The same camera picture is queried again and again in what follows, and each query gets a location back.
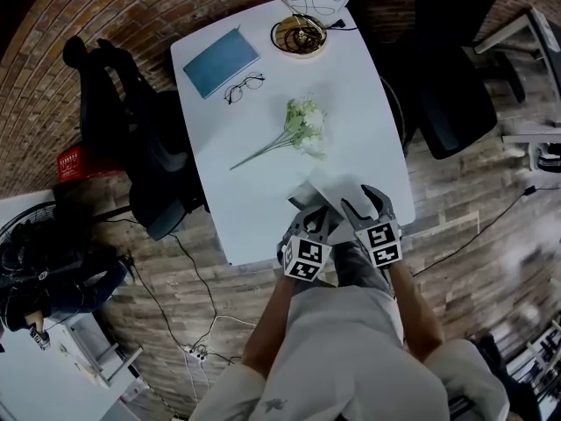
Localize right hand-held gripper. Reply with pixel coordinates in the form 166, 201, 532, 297
340, 184, 404, 271

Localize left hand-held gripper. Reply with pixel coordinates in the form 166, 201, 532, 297
276, 205, 338, 282

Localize white cloth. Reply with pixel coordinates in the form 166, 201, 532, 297
286, 168, 379, 241

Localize person's left forearm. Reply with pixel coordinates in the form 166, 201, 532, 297
240, 274, 300, 379

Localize person's right forearm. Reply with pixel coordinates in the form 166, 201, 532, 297
387, 260, 446, 361

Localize person's grey trousers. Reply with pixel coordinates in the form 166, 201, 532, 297
319, 239, 394, 300

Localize white artificial flower bouquet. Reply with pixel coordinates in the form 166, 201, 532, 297
228, 95, 330, 172

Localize person's light shirt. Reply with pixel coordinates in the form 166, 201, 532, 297
188, 284, 509, 421

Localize black office chair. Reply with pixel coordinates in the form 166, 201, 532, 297
378, 0, 528, 161
61, 34, 208, 242

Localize thin-framed eyeglasses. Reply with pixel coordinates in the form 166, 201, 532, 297
223, 71, 266, 106

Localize white power strip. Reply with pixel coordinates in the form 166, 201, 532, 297
181, 343, 209, 364

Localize gold lamp with white globe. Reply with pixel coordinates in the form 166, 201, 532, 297
257, 0, 359, 61

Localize blue notebook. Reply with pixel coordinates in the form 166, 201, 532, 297
181, 25, 261, 102

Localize red plastic crate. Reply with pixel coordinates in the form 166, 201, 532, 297
55, 144, 124, 185

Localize black floor cable with adapter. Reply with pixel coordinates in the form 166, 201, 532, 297
411, 184, 539, 278

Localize black lamp cord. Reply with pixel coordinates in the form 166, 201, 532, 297
325, 18, 359, 32

